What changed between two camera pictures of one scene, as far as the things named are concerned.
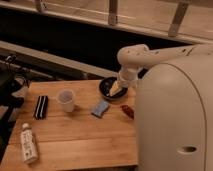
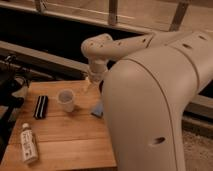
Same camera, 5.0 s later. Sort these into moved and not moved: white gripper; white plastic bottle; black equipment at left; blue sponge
Moved: white gripper
Not moved: black equipment at left; blue sponge; white plastic bottle
